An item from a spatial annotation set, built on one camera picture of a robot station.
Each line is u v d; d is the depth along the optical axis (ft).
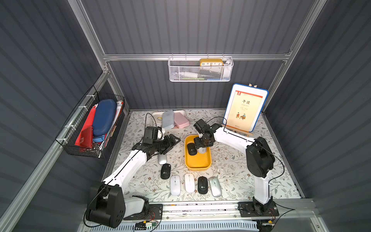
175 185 2.65
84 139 2.13
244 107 2.93
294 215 2.39
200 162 3.01
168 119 3.45
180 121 3.45
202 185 2.65
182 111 3.81
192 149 3.07
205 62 2.86
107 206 1.32
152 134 2.14
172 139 2.45
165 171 2.84
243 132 3.17
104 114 2.42
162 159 3.05
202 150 2.90
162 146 2.37
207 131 2.24
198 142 2.71
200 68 2.93
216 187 2.66
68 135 2.01
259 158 1.69
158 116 3.68
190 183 2.64
